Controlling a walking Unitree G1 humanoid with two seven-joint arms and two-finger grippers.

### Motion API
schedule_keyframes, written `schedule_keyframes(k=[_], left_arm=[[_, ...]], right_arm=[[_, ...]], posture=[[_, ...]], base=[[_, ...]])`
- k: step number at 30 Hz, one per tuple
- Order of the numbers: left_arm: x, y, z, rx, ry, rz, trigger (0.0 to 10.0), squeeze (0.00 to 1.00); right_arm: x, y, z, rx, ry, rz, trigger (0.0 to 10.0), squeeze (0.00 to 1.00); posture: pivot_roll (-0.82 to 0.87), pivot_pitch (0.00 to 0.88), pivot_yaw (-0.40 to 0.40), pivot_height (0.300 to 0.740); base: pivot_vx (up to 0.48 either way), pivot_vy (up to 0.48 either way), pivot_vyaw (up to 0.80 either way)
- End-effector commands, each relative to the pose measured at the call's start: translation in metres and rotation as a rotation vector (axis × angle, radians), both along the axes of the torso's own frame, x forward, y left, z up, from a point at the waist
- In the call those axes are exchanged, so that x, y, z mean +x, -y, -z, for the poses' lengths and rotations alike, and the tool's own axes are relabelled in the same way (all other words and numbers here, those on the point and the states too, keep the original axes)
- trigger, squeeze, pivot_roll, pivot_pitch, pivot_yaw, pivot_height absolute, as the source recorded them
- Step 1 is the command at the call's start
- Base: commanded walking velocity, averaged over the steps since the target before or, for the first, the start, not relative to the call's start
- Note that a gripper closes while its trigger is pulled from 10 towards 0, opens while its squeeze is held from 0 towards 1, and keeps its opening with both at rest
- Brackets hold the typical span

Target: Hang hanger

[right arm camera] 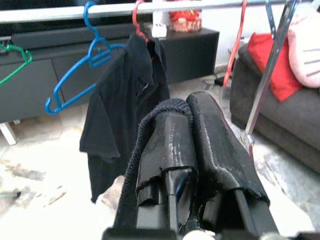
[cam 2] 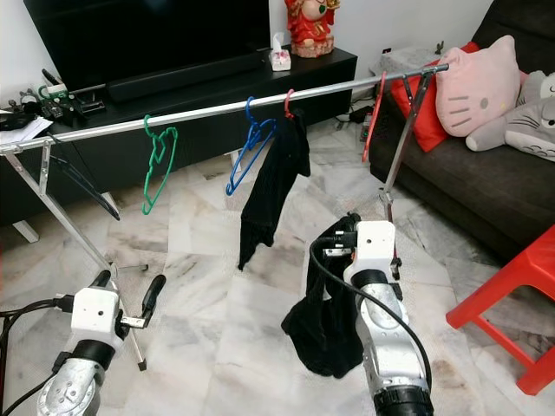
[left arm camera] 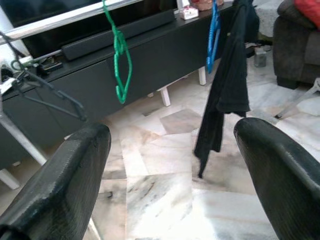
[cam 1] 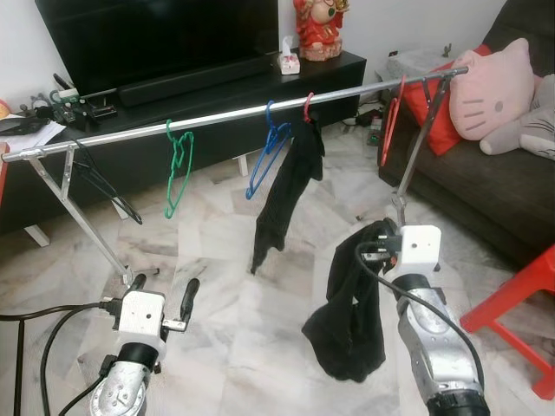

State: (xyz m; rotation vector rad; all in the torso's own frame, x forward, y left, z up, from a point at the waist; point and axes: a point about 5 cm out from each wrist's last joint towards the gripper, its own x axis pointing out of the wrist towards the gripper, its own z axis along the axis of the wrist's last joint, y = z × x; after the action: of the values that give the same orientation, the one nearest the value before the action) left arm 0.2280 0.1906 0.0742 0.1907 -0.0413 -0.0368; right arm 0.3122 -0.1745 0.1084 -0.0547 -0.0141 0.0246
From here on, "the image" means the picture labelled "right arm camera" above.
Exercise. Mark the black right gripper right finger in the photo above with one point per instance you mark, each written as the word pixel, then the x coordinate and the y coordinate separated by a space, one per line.
pixel 217 140

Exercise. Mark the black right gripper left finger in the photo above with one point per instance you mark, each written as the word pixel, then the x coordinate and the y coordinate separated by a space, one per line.
pixel 172 140

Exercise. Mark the blue plastic hanger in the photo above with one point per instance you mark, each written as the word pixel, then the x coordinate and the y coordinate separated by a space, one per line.
pixel 75 69

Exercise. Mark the red plastic hanger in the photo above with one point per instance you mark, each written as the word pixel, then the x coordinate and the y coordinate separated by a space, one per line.
pixel 136 22
pixel 235 45

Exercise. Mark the green plastic hanger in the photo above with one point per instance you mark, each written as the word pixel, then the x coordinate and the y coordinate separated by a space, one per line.
pixel 25 56

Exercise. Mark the plain black shirt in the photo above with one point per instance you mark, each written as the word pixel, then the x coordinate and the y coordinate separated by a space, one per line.
pixel 112 112

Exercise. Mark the dark grey sofa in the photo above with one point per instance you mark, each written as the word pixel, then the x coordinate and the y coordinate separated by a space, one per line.
pixel 287 112

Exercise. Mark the black TV cabinet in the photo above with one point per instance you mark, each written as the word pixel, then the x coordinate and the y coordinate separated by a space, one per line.
pixel 190 55

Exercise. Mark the red cushion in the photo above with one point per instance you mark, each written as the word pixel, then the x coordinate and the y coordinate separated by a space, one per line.
pixel 272 65

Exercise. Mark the small white container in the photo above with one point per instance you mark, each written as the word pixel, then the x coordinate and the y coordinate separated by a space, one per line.
pixel 160 25

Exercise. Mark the pink cat face cushion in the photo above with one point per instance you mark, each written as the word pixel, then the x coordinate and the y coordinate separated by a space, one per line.
pixel 305 50

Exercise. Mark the silver metal clothes rack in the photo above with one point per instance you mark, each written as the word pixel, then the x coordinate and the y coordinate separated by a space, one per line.
pixel 50 13

